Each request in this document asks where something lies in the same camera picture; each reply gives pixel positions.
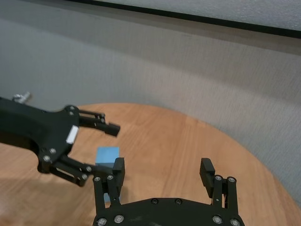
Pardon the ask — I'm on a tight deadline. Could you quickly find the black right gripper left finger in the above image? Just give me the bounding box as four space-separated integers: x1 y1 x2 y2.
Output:
93 157 126 214

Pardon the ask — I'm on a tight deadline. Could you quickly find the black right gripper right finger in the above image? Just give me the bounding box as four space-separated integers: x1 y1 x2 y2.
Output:
199 157 238 212

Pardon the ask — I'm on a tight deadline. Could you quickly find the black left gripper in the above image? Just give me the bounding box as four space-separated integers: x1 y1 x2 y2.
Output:
0 96 121 188

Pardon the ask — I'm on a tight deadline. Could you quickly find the black wall trim strip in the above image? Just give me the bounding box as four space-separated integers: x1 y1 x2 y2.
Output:
62 0 301 40

